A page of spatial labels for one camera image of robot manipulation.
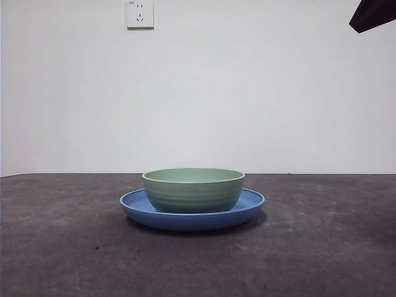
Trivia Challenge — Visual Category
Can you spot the green ribbed bowl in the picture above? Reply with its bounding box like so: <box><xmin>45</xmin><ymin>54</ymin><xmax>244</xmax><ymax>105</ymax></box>
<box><xmin>141</xmin><ymin>167</ymin><xmax>246</xmax><ymax>213</ymax></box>

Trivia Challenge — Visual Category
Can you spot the blue plate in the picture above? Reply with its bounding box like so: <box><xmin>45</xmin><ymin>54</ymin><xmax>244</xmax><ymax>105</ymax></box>
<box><xmin>119</xmin><ymin>187</ymin><xmax>266</xmax><ymax>232</ymax></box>

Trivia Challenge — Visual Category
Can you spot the white wall socket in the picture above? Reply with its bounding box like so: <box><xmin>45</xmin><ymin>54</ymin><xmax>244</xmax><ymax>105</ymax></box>
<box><xmin>126</xmin><ymin>0</ymin><xmax>155</xmax><ymax>30</ymax></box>

